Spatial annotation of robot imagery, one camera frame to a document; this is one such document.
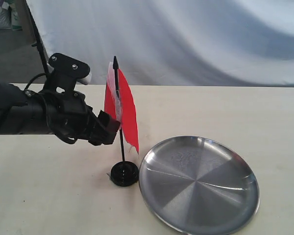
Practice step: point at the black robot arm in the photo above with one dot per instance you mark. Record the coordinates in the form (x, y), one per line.
(22, 112)

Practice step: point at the red and white small flag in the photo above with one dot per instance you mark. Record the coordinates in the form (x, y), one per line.
(119, 104)

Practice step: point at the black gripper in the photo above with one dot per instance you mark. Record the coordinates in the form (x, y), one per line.
(68, 117)

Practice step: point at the black round flag base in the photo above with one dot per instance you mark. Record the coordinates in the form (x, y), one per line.
(124, 174)

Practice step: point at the round stainless steel plate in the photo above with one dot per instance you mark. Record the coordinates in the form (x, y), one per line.
(198, 186)

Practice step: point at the white backdrop cloth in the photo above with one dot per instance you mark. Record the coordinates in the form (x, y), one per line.
(174, 42)

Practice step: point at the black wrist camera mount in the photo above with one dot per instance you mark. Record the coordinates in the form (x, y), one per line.
(67, 71)

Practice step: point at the black backdrop stand pole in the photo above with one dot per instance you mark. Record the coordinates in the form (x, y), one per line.
(37, 39)

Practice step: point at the white sack in background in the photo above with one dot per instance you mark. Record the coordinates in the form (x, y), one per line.
(9, 18)

